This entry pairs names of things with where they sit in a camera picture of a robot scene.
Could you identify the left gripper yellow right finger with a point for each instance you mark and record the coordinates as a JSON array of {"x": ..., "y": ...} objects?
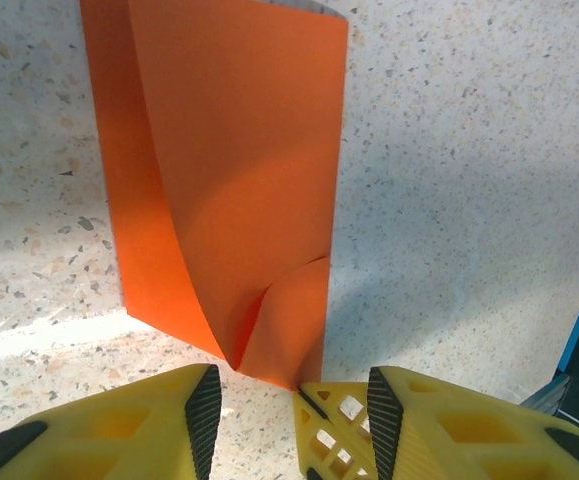
[{"x": 469, "y": 440}]

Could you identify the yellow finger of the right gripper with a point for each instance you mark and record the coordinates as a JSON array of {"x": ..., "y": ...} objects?
[{"x": 306, "y": 425}]

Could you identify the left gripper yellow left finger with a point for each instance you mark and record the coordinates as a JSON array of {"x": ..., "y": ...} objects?
[{"x": 119, "y": 435}]

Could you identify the orange paper sheet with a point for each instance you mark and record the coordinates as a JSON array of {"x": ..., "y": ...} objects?
[{"x": 244, "y": 150}]

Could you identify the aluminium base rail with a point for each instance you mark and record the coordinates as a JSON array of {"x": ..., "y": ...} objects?
[{"x": 544, "y": 397}]

